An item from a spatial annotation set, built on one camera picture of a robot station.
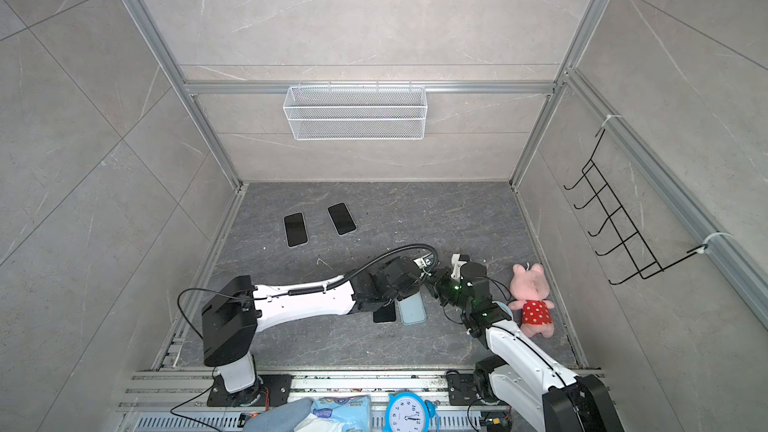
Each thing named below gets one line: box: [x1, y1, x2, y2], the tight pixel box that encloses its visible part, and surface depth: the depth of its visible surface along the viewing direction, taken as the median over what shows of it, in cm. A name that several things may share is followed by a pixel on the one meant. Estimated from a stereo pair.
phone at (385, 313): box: [372, 301, 396, 323], surface depth 87 cm
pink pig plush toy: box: [508, 263, 555, 339], surface depth 85 cm
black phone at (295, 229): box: [283, 211, 309, 248], surface depth 107 cm
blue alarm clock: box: [384, 391, 437, 432], surface depth 70 cm
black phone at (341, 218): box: [327, 201, 358, 237], surface depth 110 cm
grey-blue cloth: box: [243, 397, 313, 432], surface depth 69 cm
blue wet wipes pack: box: [312, 395, 372, 432], surface depth 68 cm
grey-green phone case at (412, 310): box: [397, 291, 428, 326], surface depth 87 cm
